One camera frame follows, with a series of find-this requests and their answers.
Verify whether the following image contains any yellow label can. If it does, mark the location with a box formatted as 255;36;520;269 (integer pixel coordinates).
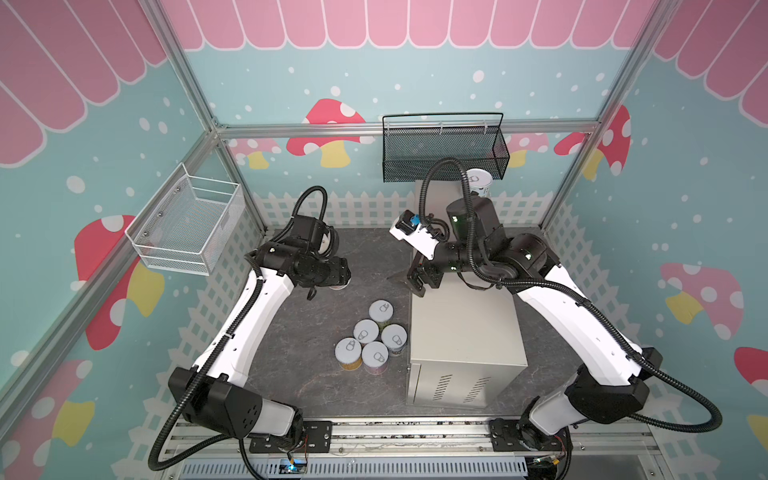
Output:
334;337;362;371

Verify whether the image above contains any blue label can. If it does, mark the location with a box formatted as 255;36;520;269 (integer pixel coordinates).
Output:
467;168;493;198

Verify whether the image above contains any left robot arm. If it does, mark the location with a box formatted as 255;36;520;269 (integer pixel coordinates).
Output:
147;185;351;472

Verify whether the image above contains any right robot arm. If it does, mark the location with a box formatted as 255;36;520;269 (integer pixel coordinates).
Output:
390;157;723;453

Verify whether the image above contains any beige metal cabinet counter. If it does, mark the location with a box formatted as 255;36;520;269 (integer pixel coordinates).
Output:
406;181;529;410

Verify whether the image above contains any green label can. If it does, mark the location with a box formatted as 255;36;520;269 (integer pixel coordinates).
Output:
368;299;394;328

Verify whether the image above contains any can beside cabinet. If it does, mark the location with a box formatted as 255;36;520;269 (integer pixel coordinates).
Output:
381;324;408;356

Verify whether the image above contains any can under stacked can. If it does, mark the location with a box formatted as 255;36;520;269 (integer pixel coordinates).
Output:
353;319;380;345

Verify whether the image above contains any pink front can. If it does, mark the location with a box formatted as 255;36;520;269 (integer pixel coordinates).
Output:
361;341;389;376

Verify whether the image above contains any green circuit board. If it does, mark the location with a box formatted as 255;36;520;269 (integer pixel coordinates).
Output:
278;458;308;475

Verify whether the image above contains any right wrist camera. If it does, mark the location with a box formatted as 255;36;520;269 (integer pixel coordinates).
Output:
389;210;446;260

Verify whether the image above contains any white wire wall basket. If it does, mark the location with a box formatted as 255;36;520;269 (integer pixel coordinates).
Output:
125;164;245;276

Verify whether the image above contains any black mesh wall basket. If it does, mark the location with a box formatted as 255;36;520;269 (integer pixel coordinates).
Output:
381;112;510;183

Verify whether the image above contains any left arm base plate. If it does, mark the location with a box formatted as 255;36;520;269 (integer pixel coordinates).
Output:
247;421;333;455

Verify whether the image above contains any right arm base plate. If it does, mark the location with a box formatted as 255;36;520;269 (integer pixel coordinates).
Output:
488;418;572;453

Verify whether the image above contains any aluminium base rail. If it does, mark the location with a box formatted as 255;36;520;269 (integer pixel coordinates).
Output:
158;416;673;479

